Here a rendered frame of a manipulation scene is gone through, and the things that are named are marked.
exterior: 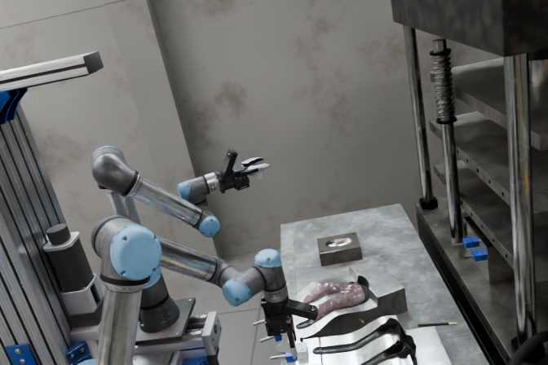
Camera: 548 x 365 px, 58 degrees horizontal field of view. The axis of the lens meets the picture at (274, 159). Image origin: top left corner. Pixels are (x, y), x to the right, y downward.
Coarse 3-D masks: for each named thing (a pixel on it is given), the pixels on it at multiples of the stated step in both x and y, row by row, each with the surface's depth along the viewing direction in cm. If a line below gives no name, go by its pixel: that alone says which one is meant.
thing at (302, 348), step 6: (300, 342) 172; (306, 342) 172; (300, 348) 169; (306, 348) 169; (282, 354) 171; (288, 354) 169; (300, 354) 168; (306, 354) 168; (288, 360) 169; (294, 360) 169
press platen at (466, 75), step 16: (480, 64) 237; (496, 64) 231; (432, 80) 243; (464, 80) 216; (480, 80) 211; (496, 80) 206; (464, 96) 200; (480, 96) 188; (496, 96) 184; (544, 96) 173; (480, 112) 185; (496, 112) 170; (544, 112) 158; (544, 128) 146; (544, 144) 142
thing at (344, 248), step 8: (352, 232) 246; (320, 240) 245; (328, 240) 243; (336, 240) 243; (344, 240) 242; (352, 240) 238; (320, 248) 237; (328, 248) 236; (336, 248) 234; (344, 248) 233; (352, 248) 232; (360, 248) 232; (320, 256) 234; (328, 256) 234; (336, 256) 234; (344, 256) 234; (352, 256) 234; (360, 256) 234; (328, 264) 235
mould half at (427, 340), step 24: (336, 336) 176; (360, 336) 172; (384, 336) 164; (432, 336) 169; (312, 360) 166; (336, 360) 165; (360, 360) 162; (384, 360) 155; (408, 360) 152; (432, 360) 160
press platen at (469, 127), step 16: (432, 128) 249; (464, 128) 232; (480, 128) 227; (496, 128) 223; (464, 144) 213; (480, 144) 209; (496, 144) 206; (464, 160) 206; (480, 160) 194; (496, 160) 191; (544, 160) 183; (480, 176) 190; (496, 176) 178; (544, 176) 171; (496, 192) 176; (544, 192) 160; (544, 208) 151; (544, 224) 151
